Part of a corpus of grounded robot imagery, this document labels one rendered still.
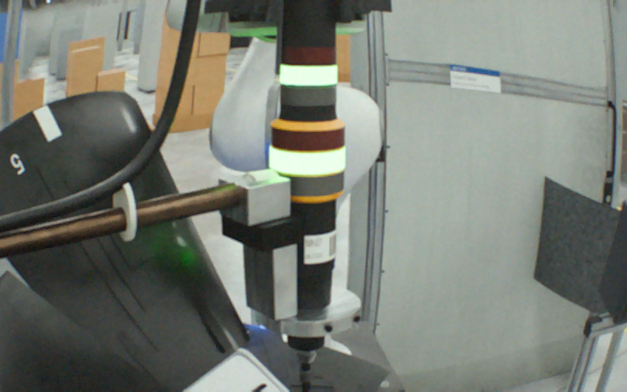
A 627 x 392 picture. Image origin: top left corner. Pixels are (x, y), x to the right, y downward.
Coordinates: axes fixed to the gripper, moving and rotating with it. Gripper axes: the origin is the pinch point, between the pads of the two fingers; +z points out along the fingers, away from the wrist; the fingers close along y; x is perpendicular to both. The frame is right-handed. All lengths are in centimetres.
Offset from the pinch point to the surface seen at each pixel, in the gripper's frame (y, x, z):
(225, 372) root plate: 5.6, -23.2, 4.9
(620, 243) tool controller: -57, -32, -38
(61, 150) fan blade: 17.5, -9.1, -0.2
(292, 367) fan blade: -0.6, -32.5, -13.6
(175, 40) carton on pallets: 59, -36, -799
